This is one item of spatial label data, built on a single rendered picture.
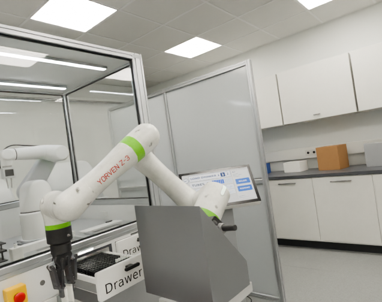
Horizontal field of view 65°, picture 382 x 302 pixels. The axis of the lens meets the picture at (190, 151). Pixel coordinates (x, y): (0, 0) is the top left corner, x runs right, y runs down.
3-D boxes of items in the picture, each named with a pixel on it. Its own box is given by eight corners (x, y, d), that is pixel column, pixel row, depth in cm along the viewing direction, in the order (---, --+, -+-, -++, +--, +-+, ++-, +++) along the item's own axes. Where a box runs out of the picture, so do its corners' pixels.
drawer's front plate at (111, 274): (155, 272, 137) (152, 248, 137) (100, 302, 114) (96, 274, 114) (153, 272, 138) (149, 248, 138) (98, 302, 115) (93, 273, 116)
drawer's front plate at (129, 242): (159, 245, 180) (156, 226, 180) (120, 263, 157) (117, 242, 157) (157, 245, 181) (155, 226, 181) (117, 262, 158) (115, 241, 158)
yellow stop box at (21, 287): (29, 302, 119) (27, 284, 119) (9, 311, 114) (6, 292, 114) (24, 299, 122) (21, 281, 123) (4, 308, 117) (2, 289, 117)
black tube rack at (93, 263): (131, 271, 139) (129, 256, 139) (98, 287, 125) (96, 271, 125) (102, 265, 153) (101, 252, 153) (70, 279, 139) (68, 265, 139)
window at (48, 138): (152, 216, 183) (130, 60, 184) (-9, 270, 116) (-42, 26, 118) (152, 216, 183) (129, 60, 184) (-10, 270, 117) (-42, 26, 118)
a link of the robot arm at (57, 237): (59, 230, 109) (78, 223, 118) (36, 230, 114) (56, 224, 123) (60, 246, 109) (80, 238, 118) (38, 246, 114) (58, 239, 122)
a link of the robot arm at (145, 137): (158, 145, 142) (139, 126, 141) (169, 133, 131) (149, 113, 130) (132, 169, 131) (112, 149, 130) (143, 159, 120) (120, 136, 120)
